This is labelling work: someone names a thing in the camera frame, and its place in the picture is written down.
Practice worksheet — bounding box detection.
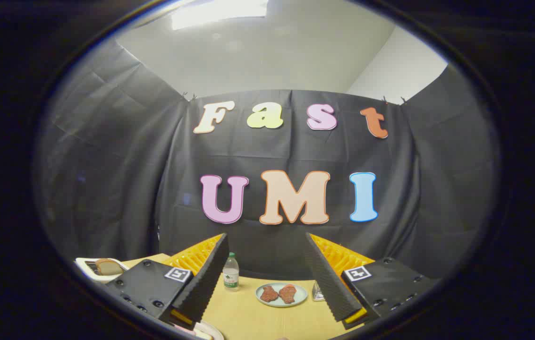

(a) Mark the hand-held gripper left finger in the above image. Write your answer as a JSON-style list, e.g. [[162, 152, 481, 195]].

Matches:
[[106, 233, 230, 331]]

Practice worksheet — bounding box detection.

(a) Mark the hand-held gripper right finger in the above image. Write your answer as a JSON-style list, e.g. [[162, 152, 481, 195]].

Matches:
[[304, 232, 441, 330]]

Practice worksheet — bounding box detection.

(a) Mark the clear plastic water bottle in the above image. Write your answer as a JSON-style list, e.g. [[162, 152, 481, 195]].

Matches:
[[223, 252, 240, 292]]

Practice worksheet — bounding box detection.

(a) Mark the light blue plate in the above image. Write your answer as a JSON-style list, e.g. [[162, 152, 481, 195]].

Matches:
[[255, 282, 308, 308]]

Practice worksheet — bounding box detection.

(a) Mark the large round white plate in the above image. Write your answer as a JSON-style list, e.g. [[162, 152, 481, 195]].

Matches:
[[173, 321, 224, 340]]

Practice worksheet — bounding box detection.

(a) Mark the plain bread slice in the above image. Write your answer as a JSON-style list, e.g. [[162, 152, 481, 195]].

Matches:
[[96, 258, 125, 276]]

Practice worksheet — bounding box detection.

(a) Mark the white toaster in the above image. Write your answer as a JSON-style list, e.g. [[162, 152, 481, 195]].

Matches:
[[75, 257, 130, 284]]

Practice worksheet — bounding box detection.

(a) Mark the ceiling light panel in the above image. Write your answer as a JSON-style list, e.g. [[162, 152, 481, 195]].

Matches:
[[171, 0, 269, 30]]

